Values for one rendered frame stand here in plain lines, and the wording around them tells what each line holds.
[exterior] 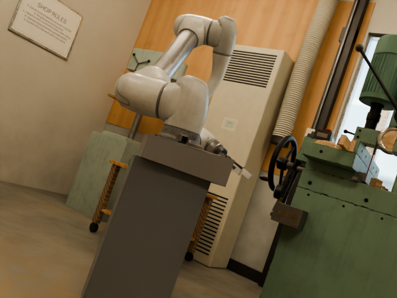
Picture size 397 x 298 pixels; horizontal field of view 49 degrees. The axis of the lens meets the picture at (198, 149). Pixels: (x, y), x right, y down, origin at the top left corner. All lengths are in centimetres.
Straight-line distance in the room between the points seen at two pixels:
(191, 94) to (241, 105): 190
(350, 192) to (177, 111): 77
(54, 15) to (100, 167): 145
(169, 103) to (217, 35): 63
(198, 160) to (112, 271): 51
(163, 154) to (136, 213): 24
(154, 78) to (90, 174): 224
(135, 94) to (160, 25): 315
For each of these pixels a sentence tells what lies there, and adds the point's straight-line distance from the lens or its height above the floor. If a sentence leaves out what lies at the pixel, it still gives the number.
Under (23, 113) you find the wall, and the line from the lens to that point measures 428.
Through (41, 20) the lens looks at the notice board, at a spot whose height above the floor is 146.
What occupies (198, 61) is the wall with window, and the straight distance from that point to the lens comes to 437.
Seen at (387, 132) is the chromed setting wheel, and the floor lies 105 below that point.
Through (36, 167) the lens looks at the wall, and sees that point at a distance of 449.
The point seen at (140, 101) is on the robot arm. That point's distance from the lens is 177.
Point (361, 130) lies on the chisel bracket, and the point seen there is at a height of 105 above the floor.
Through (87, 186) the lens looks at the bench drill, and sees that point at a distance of 394.
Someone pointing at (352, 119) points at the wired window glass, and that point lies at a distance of 364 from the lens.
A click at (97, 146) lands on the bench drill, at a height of 58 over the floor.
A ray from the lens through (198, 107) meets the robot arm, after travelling 172.
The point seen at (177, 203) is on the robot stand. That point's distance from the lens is 164.
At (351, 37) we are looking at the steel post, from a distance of 375.
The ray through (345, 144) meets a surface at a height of 91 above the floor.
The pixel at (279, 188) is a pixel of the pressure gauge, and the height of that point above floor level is 67.
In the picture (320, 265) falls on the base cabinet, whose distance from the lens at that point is 188.
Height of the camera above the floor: 58
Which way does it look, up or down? 4 degrees up
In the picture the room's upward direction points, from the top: 20 degrees clockwise
